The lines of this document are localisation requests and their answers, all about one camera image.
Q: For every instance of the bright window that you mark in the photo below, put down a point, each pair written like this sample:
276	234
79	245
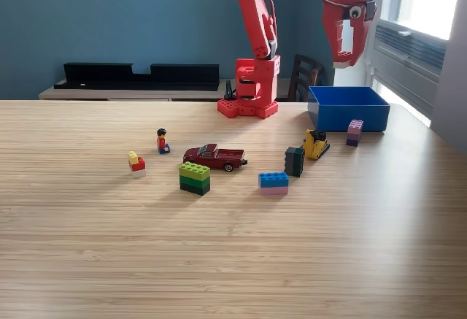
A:
427	1

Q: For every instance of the toy figure red shirt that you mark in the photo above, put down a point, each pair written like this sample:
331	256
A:
161	143

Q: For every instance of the purple brick stack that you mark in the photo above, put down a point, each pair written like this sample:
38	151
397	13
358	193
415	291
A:
354	133

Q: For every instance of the blue plastic box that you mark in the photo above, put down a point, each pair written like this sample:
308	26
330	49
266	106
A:
350	118

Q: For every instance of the blue and pink brick stack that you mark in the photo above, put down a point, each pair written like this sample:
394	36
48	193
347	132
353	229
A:
273	180

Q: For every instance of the grey window heating unit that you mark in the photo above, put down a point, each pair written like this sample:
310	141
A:
405	60

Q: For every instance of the dark red toy pickup car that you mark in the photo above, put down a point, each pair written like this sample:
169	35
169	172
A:
215	158

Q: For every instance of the grey and dark green bricks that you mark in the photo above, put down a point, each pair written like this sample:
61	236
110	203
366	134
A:
293	162

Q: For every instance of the black long shelf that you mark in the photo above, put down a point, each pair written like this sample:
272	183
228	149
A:
109	76

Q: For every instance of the green brick stack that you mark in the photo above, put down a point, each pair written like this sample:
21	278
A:
194	180

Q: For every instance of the dark wooden chair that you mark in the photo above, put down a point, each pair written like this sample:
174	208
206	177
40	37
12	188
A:
304	74

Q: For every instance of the pale wooden sideboard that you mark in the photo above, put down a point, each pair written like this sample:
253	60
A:
109	95

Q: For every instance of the yellow red white brick stack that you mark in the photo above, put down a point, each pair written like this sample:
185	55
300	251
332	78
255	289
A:
137	165

